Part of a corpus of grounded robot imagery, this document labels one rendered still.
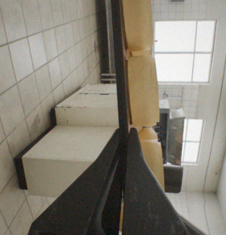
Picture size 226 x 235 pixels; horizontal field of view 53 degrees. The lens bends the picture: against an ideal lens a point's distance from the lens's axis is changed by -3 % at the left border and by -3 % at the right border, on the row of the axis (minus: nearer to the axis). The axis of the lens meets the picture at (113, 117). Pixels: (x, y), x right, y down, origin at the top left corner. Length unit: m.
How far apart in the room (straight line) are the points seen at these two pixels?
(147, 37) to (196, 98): 5.52
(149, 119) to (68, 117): 2.16
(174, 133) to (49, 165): 1.20
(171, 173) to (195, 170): 6.23
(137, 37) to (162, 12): 4.98
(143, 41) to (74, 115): 2.13
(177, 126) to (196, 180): 4.92
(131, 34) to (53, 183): 1.69
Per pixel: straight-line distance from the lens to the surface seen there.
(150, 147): 0.15
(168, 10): 5.14
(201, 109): 5.81
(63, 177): 1.75
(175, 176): 0.61
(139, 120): 0.15
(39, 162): 1.76
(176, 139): 2.31
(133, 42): 0.16
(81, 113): 2.25
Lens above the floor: 0.99
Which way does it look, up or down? 9 degrees down
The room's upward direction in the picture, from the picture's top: 91 degrees clockwise
